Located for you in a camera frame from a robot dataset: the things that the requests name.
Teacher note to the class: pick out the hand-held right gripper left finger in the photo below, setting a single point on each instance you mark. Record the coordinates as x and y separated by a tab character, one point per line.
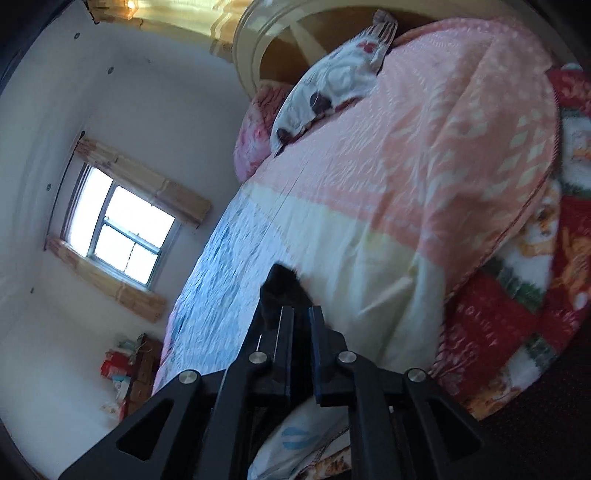
286	332

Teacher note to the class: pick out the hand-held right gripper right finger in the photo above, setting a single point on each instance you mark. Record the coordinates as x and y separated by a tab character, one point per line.
317	332

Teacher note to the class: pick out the black pants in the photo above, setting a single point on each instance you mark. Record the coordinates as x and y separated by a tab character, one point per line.
281	286

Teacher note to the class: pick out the bed with blue patterned sheet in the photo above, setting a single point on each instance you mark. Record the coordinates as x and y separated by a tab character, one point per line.
221	277

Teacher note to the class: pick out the white pillow with blue print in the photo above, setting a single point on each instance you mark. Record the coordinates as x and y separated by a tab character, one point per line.
295	438

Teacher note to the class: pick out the wooden desk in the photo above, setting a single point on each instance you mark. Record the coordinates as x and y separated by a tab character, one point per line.
143	369

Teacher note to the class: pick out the teal bag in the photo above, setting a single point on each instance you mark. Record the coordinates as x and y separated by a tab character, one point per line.
127	344

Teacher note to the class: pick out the red printed fleece blanket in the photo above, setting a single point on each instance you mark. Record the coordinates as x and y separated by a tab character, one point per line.
489	323

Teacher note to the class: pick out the pink cream patterned quilt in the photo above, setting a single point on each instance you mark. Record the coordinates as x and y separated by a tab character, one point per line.
392	175

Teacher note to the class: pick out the red gift bag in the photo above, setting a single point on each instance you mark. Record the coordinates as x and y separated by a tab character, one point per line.
115	367

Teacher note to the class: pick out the beige curtain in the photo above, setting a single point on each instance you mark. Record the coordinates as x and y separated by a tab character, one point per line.
161	189
106	281

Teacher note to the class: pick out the white printed box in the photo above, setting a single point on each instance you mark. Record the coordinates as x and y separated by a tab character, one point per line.
111	408

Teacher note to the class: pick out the window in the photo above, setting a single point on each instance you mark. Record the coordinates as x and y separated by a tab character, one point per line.
134	217

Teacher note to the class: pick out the pink pillow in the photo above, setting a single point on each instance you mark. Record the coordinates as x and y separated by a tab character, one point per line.
254	134

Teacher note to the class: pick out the white floral pillow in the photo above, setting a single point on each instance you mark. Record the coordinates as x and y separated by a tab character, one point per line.
332	78

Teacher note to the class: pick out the black curtain rod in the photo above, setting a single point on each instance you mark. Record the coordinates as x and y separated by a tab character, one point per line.
69	170

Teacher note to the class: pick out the cream wooden headboard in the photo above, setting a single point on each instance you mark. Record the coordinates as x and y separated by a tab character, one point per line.
247	41

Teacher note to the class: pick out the yellow curtain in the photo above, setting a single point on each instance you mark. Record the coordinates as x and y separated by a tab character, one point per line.
184	23

